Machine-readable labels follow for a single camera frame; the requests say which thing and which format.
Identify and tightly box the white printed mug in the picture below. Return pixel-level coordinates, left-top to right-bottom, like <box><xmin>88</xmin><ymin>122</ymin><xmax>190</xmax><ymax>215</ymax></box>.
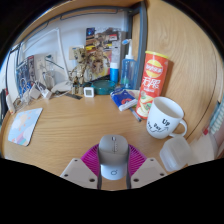
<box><xmin>146</xmin><ymin>96</ymin><xmax>188</xmax><ymax>140</ymax></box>

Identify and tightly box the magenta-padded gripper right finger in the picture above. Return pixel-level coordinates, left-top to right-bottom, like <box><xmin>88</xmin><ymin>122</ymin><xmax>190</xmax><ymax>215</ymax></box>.
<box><xmin>125</xmin><ymin>143</ymin><xmax>168</xmax><ymax>190</ymax></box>

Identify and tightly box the blue spray bottle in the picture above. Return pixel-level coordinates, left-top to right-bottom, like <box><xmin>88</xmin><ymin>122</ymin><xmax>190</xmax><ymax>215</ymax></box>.
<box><xmin>119</xmin><ymin>38</ymin><xmax>138</xmax><ymax>90</ymax></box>

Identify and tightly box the teal round dish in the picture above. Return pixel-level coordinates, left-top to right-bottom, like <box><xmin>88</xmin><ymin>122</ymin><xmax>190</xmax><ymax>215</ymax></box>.
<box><xmin>91</xmin><ymin>79</ymin><xmax>117</xmax><ymax>96</ymax></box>

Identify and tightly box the white power strip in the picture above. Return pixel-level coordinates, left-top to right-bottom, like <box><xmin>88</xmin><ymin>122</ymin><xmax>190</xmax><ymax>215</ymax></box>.
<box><xmin>31</xmin><ymin>81</ymin><xmax>54</xmax><ymax>100</ymax></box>

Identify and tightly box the grey and white computer mouse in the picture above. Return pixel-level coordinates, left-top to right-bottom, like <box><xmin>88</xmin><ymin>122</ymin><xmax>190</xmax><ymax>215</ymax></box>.
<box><xmin>97</xmin><ymin>134</ymin><xmax>130</xmax><ymax>181</ymax></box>

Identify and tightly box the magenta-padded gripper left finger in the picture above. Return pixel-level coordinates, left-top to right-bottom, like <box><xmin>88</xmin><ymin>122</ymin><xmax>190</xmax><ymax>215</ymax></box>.
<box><xmin>59</xmin><ymin>143</ymin><xmax>103</xmax><ymax>190</ymax></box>

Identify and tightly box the red chips can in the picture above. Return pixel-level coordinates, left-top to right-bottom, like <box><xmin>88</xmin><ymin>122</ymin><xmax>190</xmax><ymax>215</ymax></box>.
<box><xmin>135</xmin><ymin>50</ymin><xmax>170</xmax><ymax>120</ymax></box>

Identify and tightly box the small white square clock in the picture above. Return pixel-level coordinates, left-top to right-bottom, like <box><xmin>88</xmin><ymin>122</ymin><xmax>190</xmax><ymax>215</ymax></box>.
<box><xmin>83</xmin><ymin>86</ymin><xmax>95</xmax><ymax>98</ymax></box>

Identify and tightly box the pastel cloud print mouse pad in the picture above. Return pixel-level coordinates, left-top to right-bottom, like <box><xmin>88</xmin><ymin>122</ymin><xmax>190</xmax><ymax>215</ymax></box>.
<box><xmin>7</xmin><ymin>107</ymin><xmax>44</xmax><ymax>147</ymax></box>

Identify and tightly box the dark pen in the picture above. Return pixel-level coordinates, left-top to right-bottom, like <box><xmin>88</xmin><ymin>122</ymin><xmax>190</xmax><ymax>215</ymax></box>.
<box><xmin>129</xmin><ymin>107</ymin><xmax>143</xmax><ymax>123</ymax></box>

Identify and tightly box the tan robot figurine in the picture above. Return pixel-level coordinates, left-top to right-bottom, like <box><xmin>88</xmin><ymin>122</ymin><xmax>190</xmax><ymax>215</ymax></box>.
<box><xmin>68</xmin><ymin>46</ymin><xmax>101</xmax><ymax>96</ymax></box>

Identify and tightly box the blue tissue packet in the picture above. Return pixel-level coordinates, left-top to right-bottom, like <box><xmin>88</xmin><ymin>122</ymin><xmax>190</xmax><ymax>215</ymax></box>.
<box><xmin>110</xmin><ymin>87</ymin><xmax>139</xmax><ymax>112</ymax></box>

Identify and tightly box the translucent plastic cup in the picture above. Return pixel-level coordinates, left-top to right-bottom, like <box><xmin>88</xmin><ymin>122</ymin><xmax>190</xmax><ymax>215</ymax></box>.
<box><xmin>159</xmin><ymin>135</ymin><xmax>194</xmax><ymax>173</ymax></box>

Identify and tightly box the colourful picture box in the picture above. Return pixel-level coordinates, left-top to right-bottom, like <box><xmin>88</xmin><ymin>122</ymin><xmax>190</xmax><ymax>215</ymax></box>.
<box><xmin>85</xmin><ymin>26</ymin><xmax>123</xmax><ymax>81</ymax></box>

